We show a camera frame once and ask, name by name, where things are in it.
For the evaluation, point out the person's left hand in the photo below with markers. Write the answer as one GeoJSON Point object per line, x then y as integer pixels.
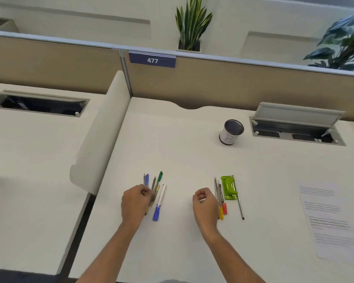
{"type": "Point", "coordinates": [134, 203]}

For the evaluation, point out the person's right hand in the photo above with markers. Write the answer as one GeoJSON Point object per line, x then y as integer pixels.
{"type": "Point", "coordinates": [208, 212]}

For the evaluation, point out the person's left fingers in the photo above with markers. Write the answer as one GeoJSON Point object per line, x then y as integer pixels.
{"type": "Point", "coordinates": [147, 193]}

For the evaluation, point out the person's right fingers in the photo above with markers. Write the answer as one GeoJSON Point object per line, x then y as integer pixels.
{"type": "Point", "coordinates": [200, 195]}

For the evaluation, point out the thin brown pencil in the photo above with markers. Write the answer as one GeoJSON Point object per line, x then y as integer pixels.
{"type": "Point", "coordinates": [153, 182]}

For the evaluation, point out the person's right forearm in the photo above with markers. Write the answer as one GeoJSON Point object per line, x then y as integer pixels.
{"type": "Point", "coordinates": [230, 256]}

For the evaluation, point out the person's left forearm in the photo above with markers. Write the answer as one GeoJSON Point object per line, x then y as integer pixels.
{"type": "Point", "coordinates": [112, 253]}

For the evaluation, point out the thin olive pen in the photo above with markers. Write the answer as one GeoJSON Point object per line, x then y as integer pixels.
{"type": "Point", "coordinates": [156, 192]}

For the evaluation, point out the white marker with blue cap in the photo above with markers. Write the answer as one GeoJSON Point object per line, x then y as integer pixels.
{"type": "Point", "coordinates": [159, 201]}

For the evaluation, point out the blue capped pen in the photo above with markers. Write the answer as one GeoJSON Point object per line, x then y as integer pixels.
{"type": "Point", "coordinates": [147, 179]}

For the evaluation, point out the thin grey pen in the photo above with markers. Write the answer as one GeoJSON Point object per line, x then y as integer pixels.
{"type": "Point", "coordinates": [216, 188]}

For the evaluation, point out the green capped pen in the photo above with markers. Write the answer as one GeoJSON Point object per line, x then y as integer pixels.
{"type": "Point", "coordinates": [160, 175]}

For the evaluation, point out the yellow capped marker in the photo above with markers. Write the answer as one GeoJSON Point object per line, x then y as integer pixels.
{"type": "Point", "coordinates": [221, 210]}

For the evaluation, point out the red capped marker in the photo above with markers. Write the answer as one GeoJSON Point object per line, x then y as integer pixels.
{"type": "Point", "coordinates": [224, 206]}

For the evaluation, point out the green hole punch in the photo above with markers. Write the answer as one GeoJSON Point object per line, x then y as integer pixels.
{"type": "Point", "coordinates": [228, 188]}

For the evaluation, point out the silver metal pen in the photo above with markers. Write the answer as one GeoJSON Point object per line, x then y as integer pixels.
{"type": "Point", "coordinates": [239, 200]}

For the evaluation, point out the white pen cup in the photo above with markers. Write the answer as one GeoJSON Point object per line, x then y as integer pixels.
{"type": "Point", "coordinates": [229, 135]}

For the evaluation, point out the white desk side divider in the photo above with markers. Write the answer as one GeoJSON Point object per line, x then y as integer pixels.
{"type": "Point", "coordinates": [104, 129]}

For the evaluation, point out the beige partition panel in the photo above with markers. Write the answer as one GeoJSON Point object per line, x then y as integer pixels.
{"type": "Point", "coordinates": [50, 63]}
{"type": "Point", "coordinates": [247, 82]}

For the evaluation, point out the printed paper sheet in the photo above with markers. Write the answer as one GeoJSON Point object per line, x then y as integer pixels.
{"type": "Point", "coordinates": [327, 215]}

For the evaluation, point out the blue desk number sign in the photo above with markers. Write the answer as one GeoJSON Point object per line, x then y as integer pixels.
{"type": "Point", "coordinates": [152, 59]}

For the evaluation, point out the snake plant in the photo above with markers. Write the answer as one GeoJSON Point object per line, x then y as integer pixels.
{"type": "Point", "coordinates": [192, 23]}

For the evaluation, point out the broad leaf green plant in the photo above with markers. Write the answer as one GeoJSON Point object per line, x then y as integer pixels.
{"type": "Point", "coordinates": [340, 45]}

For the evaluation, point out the beige planter with plant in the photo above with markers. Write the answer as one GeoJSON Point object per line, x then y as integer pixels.
{"type": "Point", "coordinates": [3, 25]}

